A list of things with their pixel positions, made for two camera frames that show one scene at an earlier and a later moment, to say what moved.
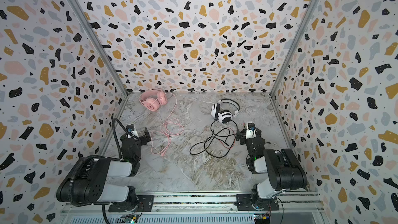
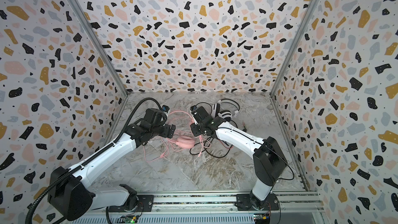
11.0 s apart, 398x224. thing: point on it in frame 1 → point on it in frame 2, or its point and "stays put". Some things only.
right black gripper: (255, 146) → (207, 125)
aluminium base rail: (217, 209) stays put
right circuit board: (259, 218) stays put
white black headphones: (225, 116) stays put
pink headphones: (152, 99) → (184, 142)
